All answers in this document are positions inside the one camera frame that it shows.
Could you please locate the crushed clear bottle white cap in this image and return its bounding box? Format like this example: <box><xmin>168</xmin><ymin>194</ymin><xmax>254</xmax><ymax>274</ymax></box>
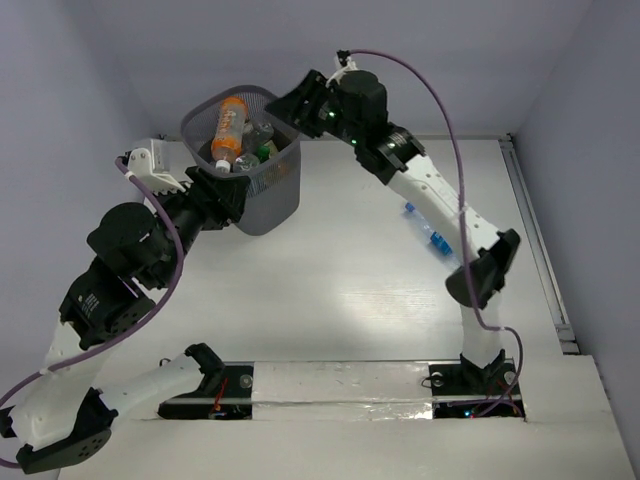
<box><xmin>242</xmin><ymin>120</ymin><xmax>275</xmax><ymax>150</ymax></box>

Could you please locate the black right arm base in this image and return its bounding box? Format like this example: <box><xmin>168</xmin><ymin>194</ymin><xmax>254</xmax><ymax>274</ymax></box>
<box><xmin>420</xmin><ymin>350</ymin><xmax>525</xmax><ymax>419</ymax></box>

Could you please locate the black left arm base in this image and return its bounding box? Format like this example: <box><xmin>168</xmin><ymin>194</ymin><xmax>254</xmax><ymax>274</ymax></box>
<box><xmin>158</xmin><ymin>343</ymin><xmax>255</xmax><ymax>421</ymax></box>

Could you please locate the clear bottle blue label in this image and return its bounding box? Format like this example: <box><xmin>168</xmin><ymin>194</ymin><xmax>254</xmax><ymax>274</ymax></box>
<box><xmin>232</xmin><ymin>153</ymin><xmax>261</xmax><ymax>173</ymax></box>

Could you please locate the clear bottle light blue cap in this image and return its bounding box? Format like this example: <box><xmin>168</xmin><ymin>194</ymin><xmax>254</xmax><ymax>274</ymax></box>
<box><xmin>403</xmin><ymin>202</ymin><xmax>460</xmax><ymax>271</ymax></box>

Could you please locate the silver taped front rail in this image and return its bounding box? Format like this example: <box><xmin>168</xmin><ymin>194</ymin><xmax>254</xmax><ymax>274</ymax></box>
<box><xmin>251</xmin><ymin>361</ymin><xmax>433</xmax><ymax>422</ymax></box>

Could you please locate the metal rail right wall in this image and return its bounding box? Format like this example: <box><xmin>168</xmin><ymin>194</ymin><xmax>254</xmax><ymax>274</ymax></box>
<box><xmin>499</xmin><ymin>135</ymin><xmax>581</xmax><ymax>356</ymax></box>

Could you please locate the grey mesh waste bin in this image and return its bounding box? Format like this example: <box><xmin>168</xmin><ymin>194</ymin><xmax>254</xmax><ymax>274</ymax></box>
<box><xmin>180</xmin><ymin>85</ymin><xmax>301</xmax><ymax>236</ymax></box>

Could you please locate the orange juice bottle brown cap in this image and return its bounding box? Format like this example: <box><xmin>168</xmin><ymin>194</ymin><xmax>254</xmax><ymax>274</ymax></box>
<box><xmin>270</xmin><ymin>162</ymin><xmax>291</xmax><ymax>183</ymax></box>

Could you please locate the long orange capped bottle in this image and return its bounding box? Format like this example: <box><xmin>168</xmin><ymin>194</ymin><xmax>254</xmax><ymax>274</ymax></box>
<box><xmin>210</xmin><ymin>96</ymin><xmax>248</xmax><ymax>173</ymax></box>

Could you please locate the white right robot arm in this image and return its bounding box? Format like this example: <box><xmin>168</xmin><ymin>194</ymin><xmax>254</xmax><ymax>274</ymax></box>
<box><xmin>265</xmin><ymin>50</ymin><xmax>521</xmax><ymax>392</ymax></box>

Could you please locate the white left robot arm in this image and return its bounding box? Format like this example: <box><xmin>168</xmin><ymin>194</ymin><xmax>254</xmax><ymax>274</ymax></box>
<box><xmin>1</xmin><ymin>149</ymin><xmax>251</xmax><ymax>475</ymax></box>

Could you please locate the green soda bottle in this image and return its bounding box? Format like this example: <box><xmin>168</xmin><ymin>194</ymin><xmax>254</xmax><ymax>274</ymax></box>
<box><xmin>255</xmin><ymin>145</ymin><xmax>271</xmax><ymax>162</ymax></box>

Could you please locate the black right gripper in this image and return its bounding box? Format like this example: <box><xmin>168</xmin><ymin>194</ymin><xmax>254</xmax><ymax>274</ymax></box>
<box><xmin>267</xmin><ymin>67</ymin><xmax>365</xmax><ymax>146</ymax></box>

